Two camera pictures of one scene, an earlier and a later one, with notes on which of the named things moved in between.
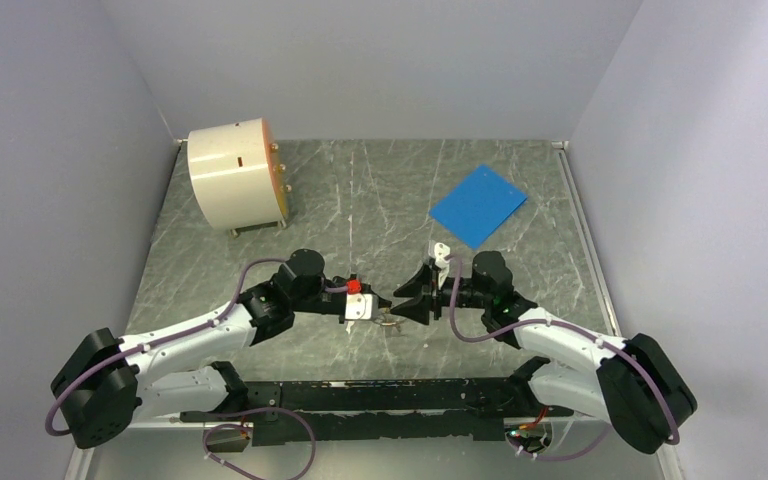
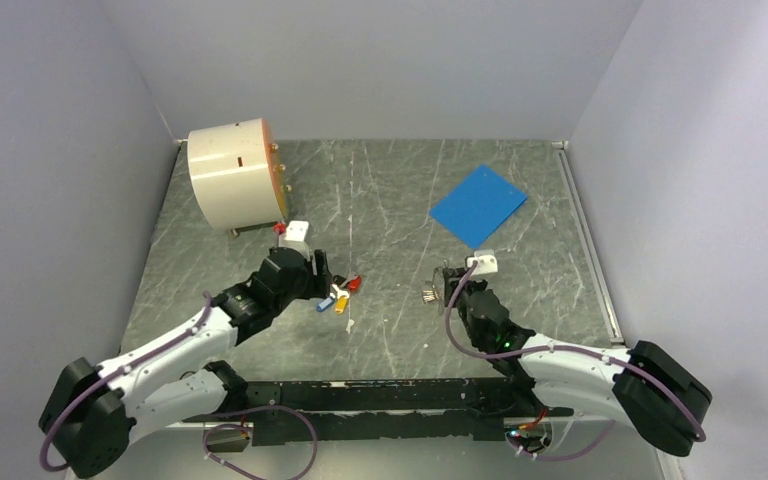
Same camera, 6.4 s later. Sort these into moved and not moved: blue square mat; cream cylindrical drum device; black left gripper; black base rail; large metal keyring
Moved: large metal keyring; black left gripper
Not moved: black base rail; cream cylindrical drum device; blue square mat
